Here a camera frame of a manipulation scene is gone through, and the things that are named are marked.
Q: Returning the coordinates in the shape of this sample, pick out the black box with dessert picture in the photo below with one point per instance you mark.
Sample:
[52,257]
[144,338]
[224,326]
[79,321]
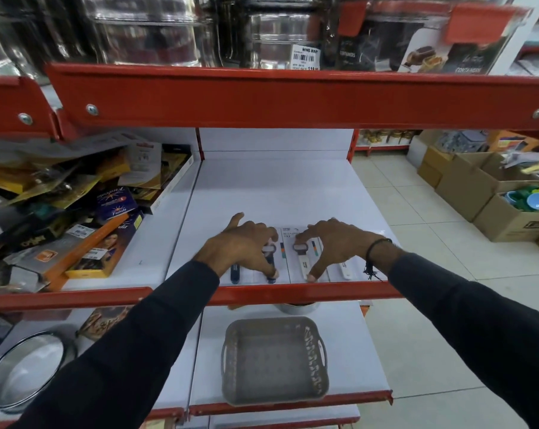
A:
[457,55]

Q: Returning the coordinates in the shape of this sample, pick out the person's right thumb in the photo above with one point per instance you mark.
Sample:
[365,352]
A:
[315,268]

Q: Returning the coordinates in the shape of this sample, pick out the orange long box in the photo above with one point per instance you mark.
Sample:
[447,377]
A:
[79,250]

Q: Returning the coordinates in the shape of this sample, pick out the person's left hand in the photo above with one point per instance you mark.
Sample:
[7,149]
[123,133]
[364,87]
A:
[233,247]

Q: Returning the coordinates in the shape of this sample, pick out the white tool blister card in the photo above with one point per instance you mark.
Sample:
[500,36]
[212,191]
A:
[301,263]
[346,270]

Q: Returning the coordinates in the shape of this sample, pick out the pile of packaged kitchen tools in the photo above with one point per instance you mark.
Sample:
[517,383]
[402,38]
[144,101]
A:
[50,192]

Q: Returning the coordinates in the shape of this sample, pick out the person's left thumb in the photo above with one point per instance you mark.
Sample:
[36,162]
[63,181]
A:
[268,267]

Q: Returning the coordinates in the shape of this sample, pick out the red shelf edge rail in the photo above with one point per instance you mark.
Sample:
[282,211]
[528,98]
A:
[95,297]

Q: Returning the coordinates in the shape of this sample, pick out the round steel plate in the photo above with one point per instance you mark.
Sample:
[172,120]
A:
[26,370]

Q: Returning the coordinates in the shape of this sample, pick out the person's left little finger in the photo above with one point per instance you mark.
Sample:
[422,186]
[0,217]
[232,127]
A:
[236,221]

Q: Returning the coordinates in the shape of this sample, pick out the yellow and blue box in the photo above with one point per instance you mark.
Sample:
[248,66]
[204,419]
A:
[106,252]

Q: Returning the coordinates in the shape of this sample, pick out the person's right hand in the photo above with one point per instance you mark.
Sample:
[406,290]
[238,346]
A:
[341,243]

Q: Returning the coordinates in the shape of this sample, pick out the small steel bowl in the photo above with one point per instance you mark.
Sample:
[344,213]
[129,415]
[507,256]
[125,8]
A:
[298,308]

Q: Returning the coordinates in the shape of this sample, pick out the row of glass jars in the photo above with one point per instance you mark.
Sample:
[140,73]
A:
[385,136]

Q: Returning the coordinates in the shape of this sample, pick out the cardboard box with plasticware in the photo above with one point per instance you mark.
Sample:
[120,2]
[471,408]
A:
[506,221]

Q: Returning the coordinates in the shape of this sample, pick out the black container set box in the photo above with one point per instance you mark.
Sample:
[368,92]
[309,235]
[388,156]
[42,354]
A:
[372,42]

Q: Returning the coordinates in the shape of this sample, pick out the large open cardboard box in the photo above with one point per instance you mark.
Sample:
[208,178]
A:
[470,178]

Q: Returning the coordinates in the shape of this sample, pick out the red lower shelf rail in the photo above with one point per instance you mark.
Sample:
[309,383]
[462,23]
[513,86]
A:
[291,404]

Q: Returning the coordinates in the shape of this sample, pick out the grey plastic basket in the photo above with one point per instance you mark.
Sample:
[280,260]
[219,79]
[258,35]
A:
[271,359]

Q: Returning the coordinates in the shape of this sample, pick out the person's left forearm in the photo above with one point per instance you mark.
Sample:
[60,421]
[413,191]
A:
[131,348]

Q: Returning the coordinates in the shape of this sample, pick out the steel pot with label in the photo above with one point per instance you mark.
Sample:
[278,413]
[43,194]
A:
[278,33]

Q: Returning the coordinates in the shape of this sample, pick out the white lower shelf board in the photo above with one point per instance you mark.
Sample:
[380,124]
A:
[354,344]

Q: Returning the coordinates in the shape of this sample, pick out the brown patterned packet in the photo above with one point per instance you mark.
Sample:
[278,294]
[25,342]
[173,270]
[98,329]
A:
[104,321]

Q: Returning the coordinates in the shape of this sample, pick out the small cardboard box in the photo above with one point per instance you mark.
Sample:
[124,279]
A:
[432,167]

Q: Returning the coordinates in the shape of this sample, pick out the large steel pot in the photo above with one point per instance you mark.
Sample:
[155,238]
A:
[148,31]

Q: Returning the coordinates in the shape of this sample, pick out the short red shelf beam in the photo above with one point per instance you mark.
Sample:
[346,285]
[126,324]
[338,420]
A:
[14,107]

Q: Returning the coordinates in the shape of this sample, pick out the person's right forearm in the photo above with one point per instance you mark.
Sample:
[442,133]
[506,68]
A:
[475,326]

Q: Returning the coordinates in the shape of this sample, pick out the wide red shelf beam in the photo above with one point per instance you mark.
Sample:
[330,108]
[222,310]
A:
[296,98]

